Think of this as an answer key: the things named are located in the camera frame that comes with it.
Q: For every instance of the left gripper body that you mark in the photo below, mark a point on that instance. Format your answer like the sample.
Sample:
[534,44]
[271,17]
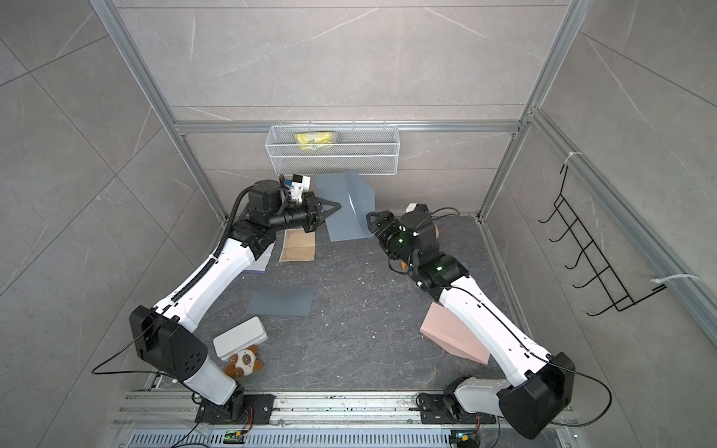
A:
[309,226]

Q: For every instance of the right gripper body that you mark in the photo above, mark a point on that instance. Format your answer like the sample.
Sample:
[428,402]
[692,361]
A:
[395,226]

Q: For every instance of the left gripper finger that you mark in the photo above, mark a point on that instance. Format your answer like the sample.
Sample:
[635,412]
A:
[329,210]
[329,205]

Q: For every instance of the grey envelope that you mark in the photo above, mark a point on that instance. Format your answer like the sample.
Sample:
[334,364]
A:
[288,301]
[357,200]

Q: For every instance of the cream letter paper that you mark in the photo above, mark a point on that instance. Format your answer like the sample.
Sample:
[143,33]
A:
[298,246]

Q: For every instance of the blue bordered letter paper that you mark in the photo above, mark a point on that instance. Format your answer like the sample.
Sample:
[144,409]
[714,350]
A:
[259,266]

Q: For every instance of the pink envelope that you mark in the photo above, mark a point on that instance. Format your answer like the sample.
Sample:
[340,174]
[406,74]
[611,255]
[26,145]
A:
[446,330]

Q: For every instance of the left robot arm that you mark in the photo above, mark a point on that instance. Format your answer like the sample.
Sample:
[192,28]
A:
[163,334]

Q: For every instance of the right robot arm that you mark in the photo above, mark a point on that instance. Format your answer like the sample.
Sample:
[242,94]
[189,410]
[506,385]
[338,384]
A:
[538,385]

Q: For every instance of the yellow packet in basket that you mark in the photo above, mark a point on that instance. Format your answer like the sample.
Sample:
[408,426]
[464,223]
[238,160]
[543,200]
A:
[316,140]

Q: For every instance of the white rectangular box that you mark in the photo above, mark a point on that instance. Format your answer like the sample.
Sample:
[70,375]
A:
[240,337]

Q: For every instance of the brown panda plush toy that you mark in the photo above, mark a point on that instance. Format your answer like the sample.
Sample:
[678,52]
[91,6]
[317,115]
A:
[244,363]

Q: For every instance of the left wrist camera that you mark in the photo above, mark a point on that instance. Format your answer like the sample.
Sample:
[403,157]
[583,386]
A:
[297,186]

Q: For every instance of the white wire mesh basket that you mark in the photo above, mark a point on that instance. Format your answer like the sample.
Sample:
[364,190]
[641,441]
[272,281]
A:
[361,149]

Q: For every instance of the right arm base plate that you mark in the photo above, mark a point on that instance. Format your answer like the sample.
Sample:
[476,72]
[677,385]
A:
[442,409]

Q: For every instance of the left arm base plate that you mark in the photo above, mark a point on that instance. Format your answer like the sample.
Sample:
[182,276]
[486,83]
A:
[235,409]

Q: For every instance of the black wire hook rack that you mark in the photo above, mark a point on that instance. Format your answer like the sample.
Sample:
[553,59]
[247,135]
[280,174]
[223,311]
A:
[591,254]

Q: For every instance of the aluminium rail base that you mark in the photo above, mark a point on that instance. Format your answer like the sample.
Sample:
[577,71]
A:
[318,419]

